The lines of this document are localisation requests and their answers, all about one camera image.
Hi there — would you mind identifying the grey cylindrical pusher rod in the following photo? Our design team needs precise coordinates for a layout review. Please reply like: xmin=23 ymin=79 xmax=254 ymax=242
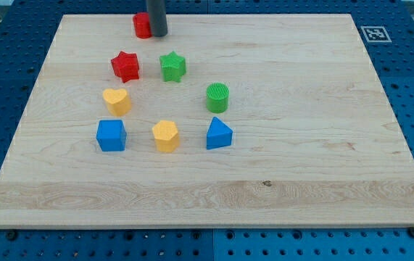
xmin=146 ymin=0 xmax=167 ymax=37

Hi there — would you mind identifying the red cylinder block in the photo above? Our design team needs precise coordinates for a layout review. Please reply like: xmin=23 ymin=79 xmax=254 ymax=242
xmin=133 ymin=12 xmax=152 ymax=39

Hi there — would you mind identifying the green star block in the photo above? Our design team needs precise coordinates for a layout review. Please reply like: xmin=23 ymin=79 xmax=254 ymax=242
xmin=160 ymin=51 xmax=186 ymax=83

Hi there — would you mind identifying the red star block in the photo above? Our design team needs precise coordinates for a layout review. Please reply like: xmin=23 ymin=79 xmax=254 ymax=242
xmin=111 ymin=51 xmax=140 ymax=83

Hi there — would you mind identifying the yellow heart block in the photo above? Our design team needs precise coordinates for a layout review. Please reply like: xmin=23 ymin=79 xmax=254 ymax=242
xmin=102 ymin=88 xmax=132 ymax=116

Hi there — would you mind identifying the green cylinder block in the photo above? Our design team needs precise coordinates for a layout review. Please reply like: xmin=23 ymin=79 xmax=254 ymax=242
xmin=206 ymin=83 xmax=229 ymax=113

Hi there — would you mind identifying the yellow hexagon block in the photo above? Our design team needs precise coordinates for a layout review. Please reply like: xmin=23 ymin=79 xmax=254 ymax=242
xmin=152 ymin=120 xmax=180 ymax=153

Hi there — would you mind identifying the blue cube block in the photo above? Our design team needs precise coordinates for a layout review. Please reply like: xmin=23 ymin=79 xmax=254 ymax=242
xmin=96 ymin=120 xmax=127 ymax=152

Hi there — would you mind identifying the blue triangle block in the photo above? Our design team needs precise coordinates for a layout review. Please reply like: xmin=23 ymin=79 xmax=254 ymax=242
xmin=206 ymin=117 xmax=233 ymax=149

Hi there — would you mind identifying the light wooden board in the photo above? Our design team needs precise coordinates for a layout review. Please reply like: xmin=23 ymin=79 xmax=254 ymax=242
xmin=0 ymin=14 xmax=414 ymax=229

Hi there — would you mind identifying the white fiducial marker tag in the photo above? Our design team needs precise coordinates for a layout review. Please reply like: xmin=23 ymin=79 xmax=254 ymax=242
xmin=360 ymin=25 xmax=392 ymax=43

